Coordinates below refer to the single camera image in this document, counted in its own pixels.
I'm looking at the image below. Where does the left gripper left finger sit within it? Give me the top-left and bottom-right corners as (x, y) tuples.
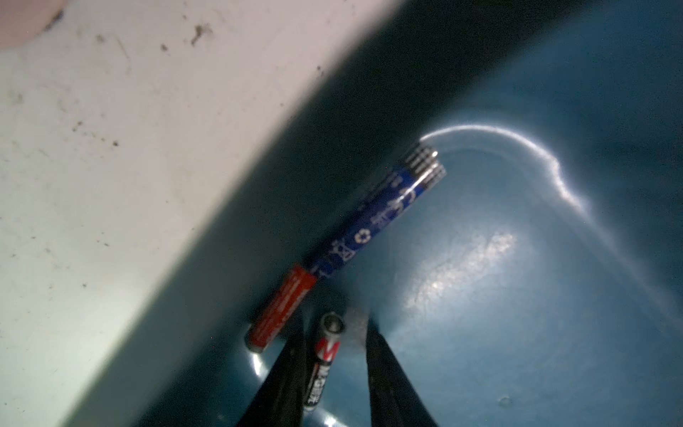
(237, 320), (308, 426)

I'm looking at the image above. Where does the pink pen cup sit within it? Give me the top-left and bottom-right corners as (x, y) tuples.
(0, 0), (68, 49)

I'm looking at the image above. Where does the teal plastic storage box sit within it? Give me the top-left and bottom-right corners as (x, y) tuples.
(66, 1), (682, 426)

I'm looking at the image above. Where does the silver black battery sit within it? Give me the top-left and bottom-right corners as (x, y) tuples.
(303, 311), (345, 412)

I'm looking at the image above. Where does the long red battery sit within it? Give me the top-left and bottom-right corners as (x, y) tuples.
(245, 265), (318, 353)

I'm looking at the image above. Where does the dark blue battery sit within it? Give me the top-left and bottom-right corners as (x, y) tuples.
(306, 143), (446, 279)

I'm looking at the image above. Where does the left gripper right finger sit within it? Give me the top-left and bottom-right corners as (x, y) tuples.
(366, 320), (437, 427)

